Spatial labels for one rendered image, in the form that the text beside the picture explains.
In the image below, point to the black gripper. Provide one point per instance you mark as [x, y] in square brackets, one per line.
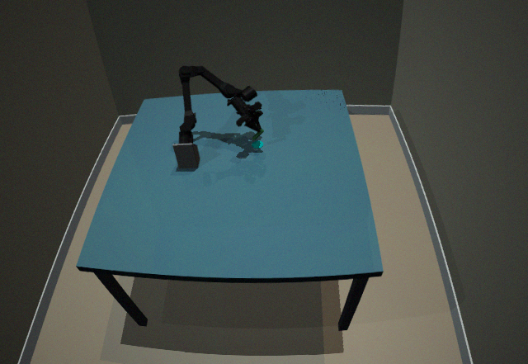
[251, 120]

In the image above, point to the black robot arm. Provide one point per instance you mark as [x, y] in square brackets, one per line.
[228, 90]

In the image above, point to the green rectangular post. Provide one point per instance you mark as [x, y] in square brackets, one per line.
[257, 134]

